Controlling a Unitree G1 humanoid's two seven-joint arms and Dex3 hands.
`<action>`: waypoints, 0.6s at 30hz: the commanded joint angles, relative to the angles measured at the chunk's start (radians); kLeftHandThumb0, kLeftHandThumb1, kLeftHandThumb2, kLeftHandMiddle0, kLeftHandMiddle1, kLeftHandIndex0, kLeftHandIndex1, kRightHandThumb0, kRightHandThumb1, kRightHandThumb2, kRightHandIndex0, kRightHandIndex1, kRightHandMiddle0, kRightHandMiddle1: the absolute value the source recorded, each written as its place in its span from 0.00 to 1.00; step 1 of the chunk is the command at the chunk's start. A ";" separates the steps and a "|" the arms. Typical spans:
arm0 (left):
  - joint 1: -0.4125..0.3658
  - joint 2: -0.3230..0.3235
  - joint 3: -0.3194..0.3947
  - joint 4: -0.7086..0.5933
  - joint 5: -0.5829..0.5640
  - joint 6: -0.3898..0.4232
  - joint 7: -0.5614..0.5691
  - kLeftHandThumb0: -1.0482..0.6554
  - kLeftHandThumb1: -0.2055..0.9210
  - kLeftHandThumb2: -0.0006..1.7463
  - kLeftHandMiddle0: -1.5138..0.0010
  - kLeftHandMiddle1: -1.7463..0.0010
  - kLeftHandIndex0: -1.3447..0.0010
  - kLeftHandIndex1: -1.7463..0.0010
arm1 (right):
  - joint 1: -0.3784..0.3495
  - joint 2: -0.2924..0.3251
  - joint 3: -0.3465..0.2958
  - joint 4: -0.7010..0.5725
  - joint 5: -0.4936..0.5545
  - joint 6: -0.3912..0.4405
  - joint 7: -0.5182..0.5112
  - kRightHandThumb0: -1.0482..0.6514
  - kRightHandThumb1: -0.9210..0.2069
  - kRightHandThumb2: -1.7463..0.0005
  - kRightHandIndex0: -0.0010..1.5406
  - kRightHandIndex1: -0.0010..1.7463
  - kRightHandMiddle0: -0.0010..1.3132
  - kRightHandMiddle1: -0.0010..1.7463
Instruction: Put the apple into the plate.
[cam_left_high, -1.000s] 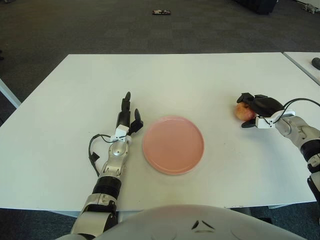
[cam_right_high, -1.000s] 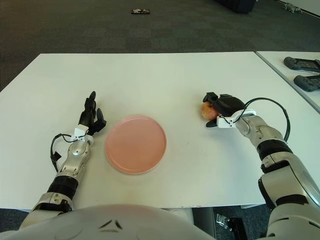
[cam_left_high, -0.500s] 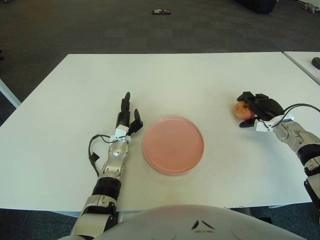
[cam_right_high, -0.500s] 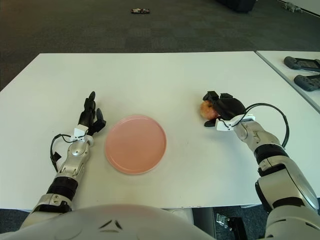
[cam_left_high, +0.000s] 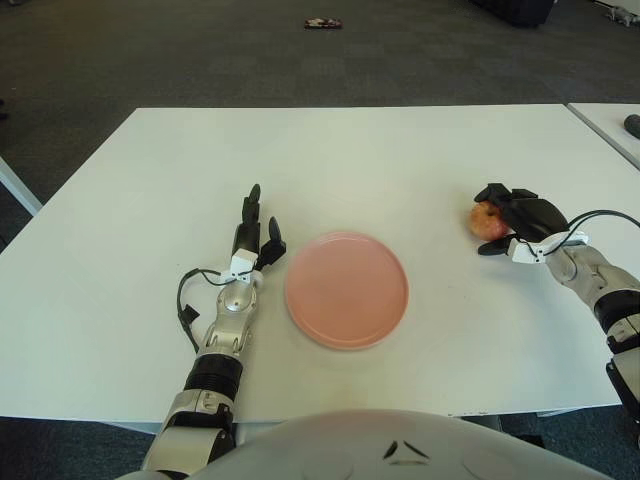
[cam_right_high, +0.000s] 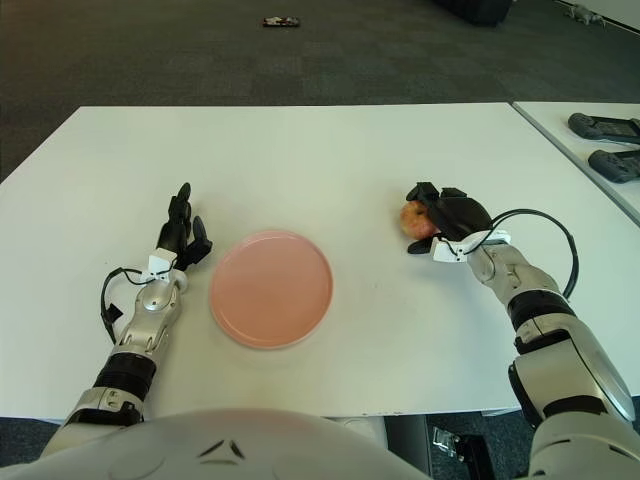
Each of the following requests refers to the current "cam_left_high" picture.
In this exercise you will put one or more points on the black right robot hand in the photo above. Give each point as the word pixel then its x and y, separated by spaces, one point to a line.
pixel 535 217

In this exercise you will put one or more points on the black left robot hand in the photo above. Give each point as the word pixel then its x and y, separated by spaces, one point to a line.
pixel 247 239

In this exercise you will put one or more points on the red yellow apple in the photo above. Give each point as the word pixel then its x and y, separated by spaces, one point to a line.
pixel 485 225

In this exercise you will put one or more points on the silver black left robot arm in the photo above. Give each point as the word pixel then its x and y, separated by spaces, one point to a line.
pixel 231 312

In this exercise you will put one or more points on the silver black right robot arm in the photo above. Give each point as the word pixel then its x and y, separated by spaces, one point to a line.
pixel 595 275

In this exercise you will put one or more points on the pink round plate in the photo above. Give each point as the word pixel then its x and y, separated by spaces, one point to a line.
pixel 346 290

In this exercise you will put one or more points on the dark grey handheld controller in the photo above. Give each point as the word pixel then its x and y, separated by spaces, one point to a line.
pixel 632 121

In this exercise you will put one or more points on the large black case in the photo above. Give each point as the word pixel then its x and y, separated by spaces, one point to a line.
pixel 515 11

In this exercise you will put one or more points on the small dark red floor object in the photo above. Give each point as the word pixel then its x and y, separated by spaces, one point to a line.
pixel 322 23

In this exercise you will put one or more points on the white table leg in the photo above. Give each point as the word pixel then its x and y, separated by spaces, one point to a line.
pixel 21 190

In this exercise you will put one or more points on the grey robot torso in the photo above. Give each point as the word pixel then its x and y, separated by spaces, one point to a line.
pixel 375 445

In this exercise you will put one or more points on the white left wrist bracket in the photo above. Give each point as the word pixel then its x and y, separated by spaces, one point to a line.
pixel 242 265

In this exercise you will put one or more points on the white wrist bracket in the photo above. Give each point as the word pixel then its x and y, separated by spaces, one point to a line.
pixel 525 254
pixel 242 265

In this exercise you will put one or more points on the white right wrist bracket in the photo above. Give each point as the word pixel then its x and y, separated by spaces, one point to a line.
pixel 525 254

